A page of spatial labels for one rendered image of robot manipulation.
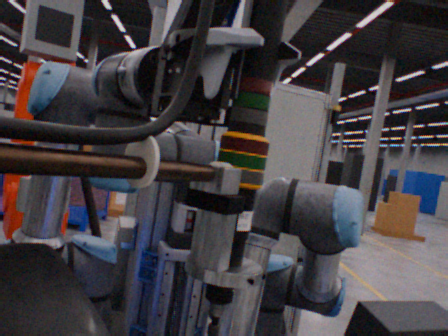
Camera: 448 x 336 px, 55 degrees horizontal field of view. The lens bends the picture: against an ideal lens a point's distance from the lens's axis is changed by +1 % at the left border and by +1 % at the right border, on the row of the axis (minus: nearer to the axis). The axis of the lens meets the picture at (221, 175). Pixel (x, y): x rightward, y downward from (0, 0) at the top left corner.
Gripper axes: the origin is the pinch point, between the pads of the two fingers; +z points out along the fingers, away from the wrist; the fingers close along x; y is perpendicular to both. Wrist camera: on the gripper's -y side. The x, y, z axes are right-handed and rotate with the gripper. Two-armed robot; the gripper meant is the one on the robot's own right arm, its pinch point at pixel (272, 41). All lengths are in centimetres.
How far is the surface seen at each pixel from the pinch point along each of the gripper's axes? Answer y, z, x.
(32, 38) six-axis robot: -61, -386, -51
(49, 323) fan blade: 25.9, -6.3, 13.0
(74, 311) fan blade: 26.0, -8.3, 10.4
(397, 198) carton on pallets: 58, -648, -1072
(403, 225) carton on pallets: 129, -631, -1096
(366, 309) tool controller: 40, -27, -63
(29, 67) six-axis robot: -37, -398, -54
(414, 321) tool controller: 41, -21, -72
